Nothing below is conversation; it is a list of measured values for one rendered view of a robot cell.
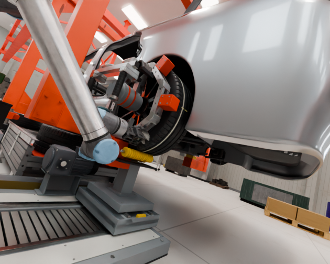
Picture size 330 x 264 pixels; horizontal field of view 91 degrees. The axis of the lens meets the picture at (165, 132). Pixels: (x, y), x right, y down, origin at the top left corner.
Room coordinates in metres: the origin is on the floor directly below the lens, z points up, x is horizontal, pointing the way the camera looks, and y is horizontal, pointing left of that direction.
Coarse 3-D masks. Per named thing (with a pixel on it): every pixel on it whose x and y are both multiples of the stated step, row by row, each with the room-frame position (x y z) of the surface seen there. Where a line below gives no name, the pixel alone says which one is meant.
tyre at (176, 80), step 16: (176, 80) 0.95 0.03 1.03; (176, 96) 0.92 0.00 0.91; (192, 96) 1.11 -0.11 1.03; (176, 112) 0.93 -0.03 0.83; (160, 128) 0.94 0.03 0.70; (176, 128) 1.00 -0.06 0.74; (128, 144) 1.09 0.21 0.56; (144, 144) 1.00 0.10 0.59; (160, 144) 1.03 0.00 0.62; (176, 144) 1.10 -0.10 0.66
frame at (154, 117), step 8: (152, 64) 0.99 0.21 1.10; (152, 72) 1.05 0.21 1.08; (160, 72) 0.99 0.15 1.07; (128, 80) 1.20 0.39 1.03; (160, 80) 0.92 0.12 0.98; (160, 88) 0.90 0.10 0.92; (168, 88) 0.92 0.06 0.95; (112, 104) 1.26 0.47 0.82; (152, 104) 0.91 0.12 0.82; (112, 112) 1.24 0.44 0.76; (152, 112) 0.89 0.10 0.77; (160, 112) 0.92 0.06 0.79; (144, 120) 0.92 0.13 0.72; (152, 120) 0.90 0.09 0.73
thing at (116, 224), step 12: (84, 192) 1.17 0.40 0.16; (84, 204) 1.14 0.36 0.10; (96, 204) 1.06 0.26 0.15; (96, 216) 1.03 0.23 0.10; (108, 216) 0.97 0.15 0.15; (120, 216) 0.98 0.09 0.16; (132, 216) 1.07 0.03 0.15; (144, 216) 1.06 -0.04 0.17; (156, 216) 1.16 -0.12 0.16; (108, 228) 0.94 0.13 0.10; (120, 228) 0.94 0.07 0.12; (132, 228) 1.01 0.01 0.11; (144, 228) 1.09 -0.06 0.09
